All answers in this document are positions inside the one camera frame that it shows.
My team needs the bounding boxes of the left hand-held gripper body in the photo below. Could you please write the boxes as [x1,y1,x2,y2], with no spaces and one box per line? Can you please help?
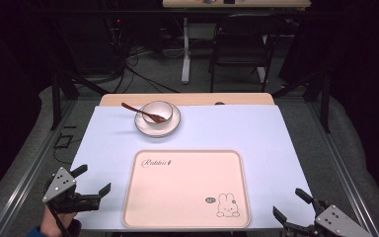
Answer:
[41,166,101,215]

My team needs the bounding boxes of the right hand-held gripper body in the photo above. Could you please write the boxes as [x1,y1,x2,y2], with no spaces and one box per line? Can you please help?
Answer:
[283,198,375,237]

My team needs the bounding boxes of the person's left hand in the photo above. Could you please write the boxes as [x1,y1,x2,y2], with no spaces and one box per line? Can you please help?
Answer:
[38,204,77,237]

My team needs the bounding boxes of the black metal stand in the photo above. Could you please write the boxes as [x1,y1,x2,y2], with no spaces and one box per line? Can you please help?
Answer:
[49,69,110,131]
[271,63,333,134]

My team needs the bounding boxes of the pink rabbit print tray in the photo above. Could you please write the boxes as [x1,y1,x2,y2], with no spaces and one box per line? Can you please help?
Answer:
[121,149,252,230]

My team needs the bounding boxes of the white plate dark rim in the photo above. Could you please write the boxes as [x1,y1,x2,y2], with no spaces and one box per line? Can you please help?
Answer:
[133,102,182,139]

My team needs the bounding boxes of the brown wooden spoon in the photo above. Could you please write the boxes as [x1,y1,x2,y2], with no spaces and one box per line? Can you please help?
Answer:
[120,102,169,124]

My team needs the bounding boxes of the light blue table mat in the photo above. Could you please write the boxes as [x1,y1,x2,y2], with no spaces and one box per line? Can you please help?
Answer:
[69,105,317,232]

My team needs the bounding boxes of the white bowl dark rim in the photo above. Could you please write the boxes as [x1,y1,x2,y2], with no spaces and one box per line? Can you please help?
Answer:
[141,100,175,126]

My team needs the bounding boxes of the light wooden table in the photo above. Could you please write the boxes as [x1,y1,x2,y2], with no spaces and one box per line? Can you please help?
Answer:
[98,92,275,108]

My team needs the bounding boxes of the white desk leg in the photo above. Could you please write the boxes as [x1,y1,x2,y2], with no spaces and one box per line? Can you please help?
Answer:
[256,33,268,84]
[181,17,192,85]

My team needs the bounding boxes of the dark device red light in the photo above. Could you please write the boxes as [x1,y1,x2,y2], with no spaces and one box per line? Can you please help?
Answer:
[104,14,127,45]

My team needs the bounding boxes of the black chair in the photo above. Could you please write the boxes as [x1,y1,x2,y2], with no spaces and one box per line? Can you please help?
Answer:
[208,13,286,94]

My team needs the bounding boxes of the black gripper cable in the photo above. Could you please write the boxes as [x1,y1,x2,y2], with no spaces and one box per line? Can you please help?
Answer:
[45,201,72,237]

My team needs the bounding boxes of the black rectangular floor bracket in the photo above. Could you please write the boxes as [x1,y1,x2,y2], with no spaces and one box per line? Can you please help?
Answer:
[52,124,78,150]

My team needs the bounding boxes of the aluminium frame rail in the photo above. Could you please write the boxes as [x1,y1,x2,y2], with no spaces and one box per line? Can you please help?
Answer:
[307,101,379,237]
[0,98,77,237]

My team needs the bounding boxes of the black floor cables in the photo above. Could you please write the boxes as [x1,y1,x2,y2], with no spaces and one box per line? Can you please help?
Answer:
[110,42,181,95]

